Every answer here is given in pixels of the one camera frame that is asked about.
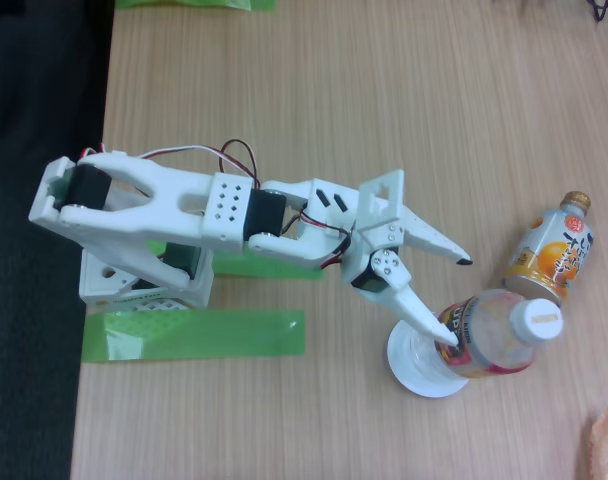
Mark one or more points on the clear plastic bottle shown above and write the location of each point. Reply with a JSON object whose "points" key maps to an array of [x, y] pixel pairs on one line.
{"points": [[484, 340]]}

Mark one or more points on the green plastic sheet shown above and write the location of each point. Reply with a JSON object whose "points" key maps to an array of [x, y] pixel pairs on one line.
{"points": [[194, 4]]}

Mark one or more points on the small white round plate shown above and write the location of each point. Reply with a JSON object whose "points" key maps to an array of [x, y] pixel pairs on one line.
{"points": [[409, 382]]}

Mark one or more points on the long green tape strip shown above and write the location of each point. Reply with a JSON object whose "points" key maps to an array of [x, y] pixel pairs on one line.
{"points": [[234, 332]]}

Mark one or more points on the orange juice bottle can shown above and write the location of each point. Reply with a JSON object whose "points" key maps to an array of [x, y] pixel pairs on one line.
{"points": [[549, 250]]}

